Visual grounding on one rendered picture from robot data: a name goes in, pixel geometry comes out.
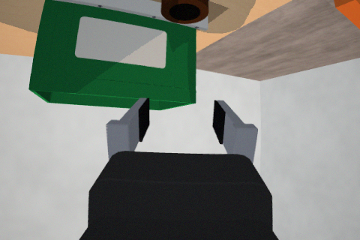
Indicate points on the green plastic bottle crate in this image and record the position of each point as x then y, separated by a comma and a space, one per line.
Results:
121, 57

